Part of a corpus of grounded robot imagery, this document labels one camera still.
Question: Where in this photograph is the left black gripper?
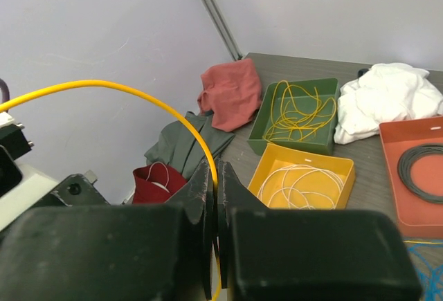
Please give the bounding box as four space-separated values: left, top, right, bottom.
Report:
44 174 109 206

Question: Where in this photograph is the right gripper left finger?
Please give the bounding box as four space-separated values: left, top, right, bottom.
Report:
1 161 213 300

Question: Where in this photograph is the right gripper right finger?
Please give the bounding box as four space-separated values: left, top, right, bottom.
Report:
217 161 423 300

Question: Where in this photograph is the yellow thin cable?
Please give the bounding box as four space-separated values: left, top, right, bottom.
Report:
0 79 338 300

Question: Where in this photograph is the white thin cable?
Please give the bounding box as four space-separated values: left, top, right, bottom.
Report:
147 161 347 210

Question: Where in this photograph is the blue thin cable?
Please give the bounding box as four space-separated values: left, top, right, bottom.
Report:
404 240 443 301

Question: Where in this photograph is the dark red cloth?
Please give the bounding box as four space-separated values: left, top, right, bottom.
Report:
132 162 187 204

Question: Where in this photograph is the yellow plastic tray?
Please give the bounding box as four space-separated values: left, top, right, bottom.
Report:
248 144 356 210

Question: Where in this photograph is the grey cloth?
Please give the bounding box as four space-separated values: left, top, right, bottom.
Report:
145 111 235 180

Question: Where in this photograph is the green plastic tray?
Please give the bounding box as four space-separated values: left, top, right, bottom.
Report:
247 78 340 156

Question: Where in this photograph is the orange plastic tray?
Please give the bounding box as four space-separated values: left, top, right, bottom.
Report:
379 116 442 239

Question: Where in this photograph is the pink cloth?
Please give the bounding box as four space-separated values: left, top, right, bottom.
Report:
197 58 262 132

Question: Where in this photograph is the white crumpled cloth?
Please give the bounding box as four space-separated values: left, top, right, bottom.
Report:
334 63 442 145

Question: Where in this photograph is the black coiled cable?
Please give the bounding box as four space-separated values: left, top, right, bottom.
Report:
397 143 443 204

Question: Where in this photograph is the left aluminium frame post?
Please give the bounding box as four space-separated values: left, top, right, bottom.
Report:
201 0 244 61

